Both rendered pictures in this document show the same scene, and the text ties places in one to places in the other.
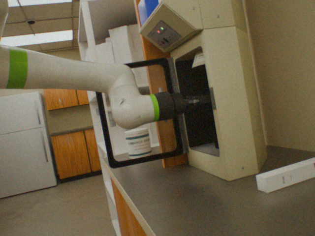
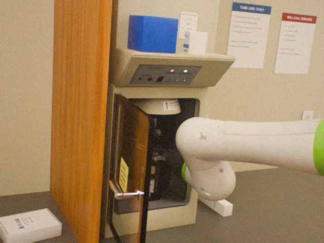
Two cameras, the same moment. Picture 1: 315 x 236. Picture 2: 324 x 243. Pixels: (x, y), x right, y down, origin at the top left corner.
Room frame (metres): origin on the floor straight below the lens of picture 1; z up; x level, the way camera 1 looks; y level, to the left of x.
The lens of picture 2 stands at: (1.30, 1.05, 1.58)
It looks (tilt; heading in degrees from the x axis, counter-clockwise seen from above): 13 degrees down; 258
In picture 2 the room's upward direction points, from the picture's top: 5 degrees clockwise
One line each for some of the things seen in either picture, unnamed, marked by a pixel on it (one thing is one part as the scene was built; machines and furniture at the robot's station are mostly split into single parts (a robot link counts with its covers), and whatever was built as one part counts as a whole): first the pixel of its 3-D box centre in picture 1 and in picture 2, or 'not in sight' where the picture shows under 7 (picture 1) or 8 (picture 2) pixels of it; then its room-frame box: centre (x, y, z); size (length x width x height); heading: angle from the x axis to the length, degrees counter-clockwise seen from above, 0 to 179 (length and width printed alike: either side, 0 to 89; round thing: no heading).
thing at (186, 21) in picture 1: (166, 29); (175, 70); (1.02, -0.09, 1.46); 0.32 x 0.11 x 0.10; 15
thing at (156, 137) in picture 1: (139, 112); (127, 180); (1.15, 0.06, 1.19); 0.30 x 0.01 x 0.40; 98
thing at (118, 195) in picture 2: not in sight; (122, 189); (1.17, 0.14, 1.20); 0.10 x 0.05 x 0.03; 98
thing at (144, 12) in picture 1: (155, 11); (152, 34); (1.10, -0.07, 1.56); 0.10 x 0.10 x 0.09; 15
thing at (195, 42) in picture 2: not in sight; (195, 42); (0.97, -0.11, 1.54); 0.05 x 0.05 x 0.06; 3
